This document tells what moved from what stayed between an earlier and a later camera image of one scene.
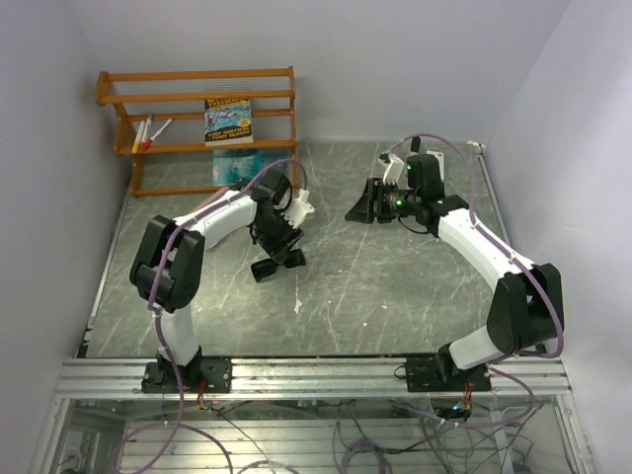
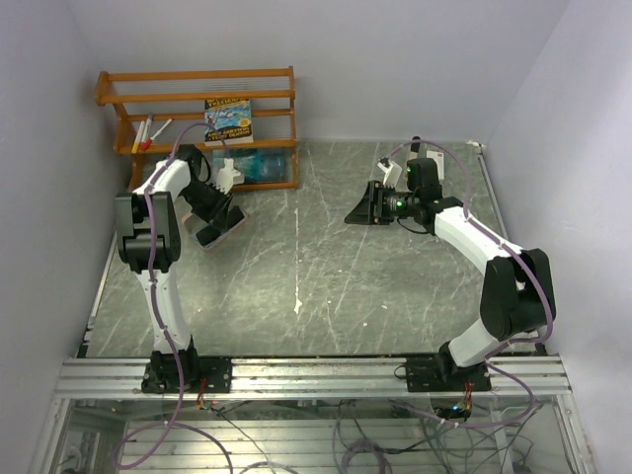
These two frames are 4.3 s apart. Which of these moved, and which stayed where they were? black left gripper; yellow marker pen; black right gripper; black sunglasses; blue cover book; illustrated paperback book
Moved: black sunglasses; black left gripper
Stayed: blue cover book; illustrated paperback book; black right gripper; yellow marker pen
